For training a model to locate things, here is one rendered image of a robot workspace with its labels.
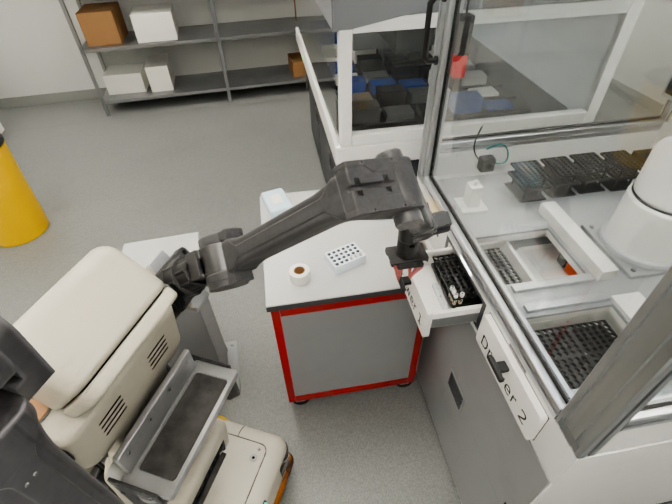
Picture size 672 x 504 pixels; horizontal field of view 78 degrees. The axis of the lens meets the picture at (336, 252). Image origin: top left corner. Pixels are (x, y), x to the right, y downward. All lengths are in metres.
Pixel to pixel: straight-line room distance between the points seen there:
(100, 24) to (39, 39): 0.85
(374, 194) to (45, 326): 0.46
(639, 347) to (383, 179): 0.46
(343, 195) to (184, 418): 0.55
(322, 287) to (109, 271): 0.84
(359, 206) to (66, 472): 0.39
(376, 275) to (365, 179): 0.91
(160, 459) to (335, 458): 1.14
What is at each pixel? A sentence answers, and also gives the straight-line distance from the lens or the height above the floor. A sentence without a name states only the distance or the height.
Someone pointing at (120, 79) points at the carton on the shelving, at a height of 0.29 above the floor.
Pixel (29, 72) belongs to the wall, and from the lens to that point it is 5.49.
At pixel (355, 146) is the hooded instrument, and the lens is 1.86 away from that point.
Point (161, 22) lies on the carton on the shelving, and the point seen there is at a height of 0.77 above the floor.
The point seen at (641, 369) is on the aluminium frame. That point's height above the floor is 1.23.
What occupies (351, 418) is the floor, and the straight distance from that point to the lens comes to 1.99.
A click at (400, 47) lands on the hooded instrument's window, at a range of 1.76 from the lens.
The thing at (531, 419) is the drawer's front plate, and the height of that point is 0.89.
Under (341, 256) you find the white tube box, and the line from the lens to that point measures 1.45.
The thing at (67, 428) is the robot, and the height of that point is 1.22.
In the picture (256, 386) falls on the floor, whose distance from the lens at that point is 2.10.
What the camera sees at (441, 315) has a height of 0.89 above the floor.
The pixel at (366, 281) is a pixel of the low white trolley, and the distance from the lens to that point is 1.42.
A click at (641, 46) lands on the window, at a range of 0.77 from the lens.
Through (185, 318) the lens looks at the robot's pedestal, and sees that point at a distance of 1.71.
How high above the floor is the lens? 1.80
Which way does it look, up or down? 43 degrees down
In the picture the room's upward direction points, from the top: 2 degrees counter-clockwise
